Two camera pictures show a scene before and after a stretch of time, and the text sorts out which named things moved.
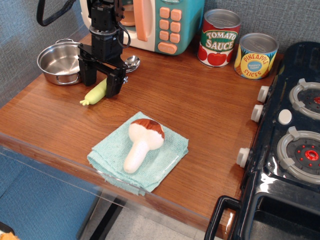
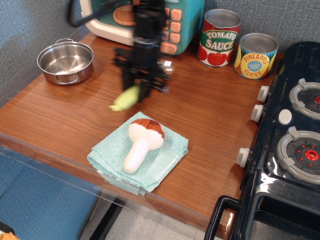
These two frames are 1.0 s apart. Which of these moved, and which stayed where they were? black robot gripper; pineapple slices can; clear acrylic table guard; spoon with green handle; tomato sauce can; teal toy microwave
Moved: black robot gripper; spoon with green handle
Stayed: pineapple slices can; teal toy microwave; tomato sauce can; clear acrylic table guard
